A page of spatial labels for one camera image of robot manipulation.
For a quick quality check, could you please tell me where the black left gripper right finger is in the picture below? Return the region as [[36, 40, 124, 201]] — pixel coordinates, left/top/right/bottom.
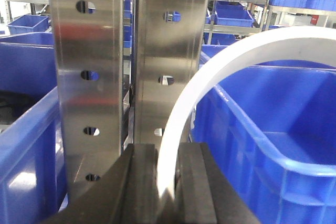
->
[[175, 143, 259, 223]]

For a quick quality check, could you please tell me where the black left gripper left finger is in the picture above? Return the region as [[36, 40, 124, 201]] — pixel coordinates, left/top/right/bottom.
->
[[43, 144, 158, 223]]

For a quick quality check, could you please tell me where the white curved PVC pipe clamp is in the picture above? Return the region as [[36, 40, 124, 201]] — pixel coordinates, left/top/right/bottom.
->
[[156, 26, 335, 202]]

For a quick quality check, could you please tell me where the blue target bin right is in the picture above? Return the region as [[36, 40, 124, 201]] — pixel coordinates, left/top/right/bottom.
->
[[192, 61, 335, 223]]

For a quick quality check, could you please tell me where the blue bin left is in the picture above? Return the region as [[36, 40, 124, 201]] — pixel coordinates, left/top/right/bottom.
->
[[1, 32, 67, 223]]

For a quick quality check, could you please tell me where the right steel shelf upright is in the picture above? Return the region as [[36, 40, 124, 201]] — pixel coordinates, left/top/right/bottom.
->
[[133, 0, 208, 147]]

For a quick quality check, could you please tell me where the steel shelf upright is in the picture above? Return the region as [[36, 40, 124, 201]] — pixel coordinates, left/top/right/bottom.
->
[[133, 0, 208, 147], [49, 0, 124, 201]]

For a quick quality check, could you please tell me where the left steel shelf upright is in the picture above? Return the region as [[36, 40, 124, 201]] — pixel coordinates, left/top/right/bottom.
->
[[49, 0, 124, 201]]

